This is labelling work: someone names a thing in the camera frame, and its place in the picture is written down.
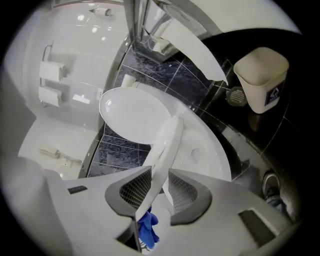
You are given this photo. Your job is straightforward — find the beige wall telephone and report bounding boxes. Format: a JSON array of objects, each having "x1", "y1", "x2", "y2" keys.
[{"x1": 38, "y1": 146, "x2": 83, "y2": 166}]

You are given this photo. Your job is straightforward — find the person's blue jeans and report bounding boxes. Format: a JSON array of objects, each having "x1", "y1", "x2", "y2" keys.
[{"x1": 268, "y1": 196, "x2": 289, "y2": 214}]

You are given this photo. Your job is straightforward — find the blue cloth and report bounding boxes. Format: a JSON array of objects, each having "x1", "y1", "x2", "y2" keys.
[{"x1": 137, "y1": 206, "x2": 160, "y2": 251}]

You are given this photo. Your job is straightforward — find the white toilet bowl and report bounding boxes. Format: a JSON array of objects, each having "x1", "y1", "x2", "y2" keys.
[{"x1": 129, "y1": 81, "x2": 233, "y2": 209}]

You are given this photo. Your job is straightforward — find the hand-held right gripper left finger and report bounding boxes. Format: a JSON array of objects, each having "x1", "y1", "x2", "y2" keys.
[{"x1": 60, "y1": 165, "x2": 153, "y2": 255}]

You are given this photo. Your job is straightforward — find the person's left shoe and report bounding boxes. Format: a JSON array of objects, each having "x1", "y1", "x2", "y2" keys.
[{"x1": 262, "y1": 169, "x2": 281, "y2": 201}]

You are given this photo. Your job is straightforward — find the white toilet lid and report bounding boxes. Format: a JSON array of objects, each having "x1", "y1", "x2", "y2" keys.
[{"x1": 98, "y1": 86, "x2": 174, "y2": 145}]

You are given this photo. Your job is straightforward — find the cream waste bin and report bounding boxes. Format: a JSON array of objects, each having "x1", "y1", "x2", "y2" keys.
[{"x1": 233, "y1": 46, "x2": 291, "y2": 114}]

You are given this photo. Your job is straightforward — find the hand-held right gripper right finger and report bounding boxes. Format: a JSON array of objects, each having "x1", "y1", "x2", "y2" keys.
[{"x1": 154, "y1": 168, "x2": 295, "y2": 256}]

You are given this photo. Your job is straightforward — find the round metal floor drain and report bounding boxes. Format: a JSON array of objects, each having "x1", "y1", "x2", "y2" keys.
[{"x1": 225, "y1": 86, "x2": 247, "y2": 106}]

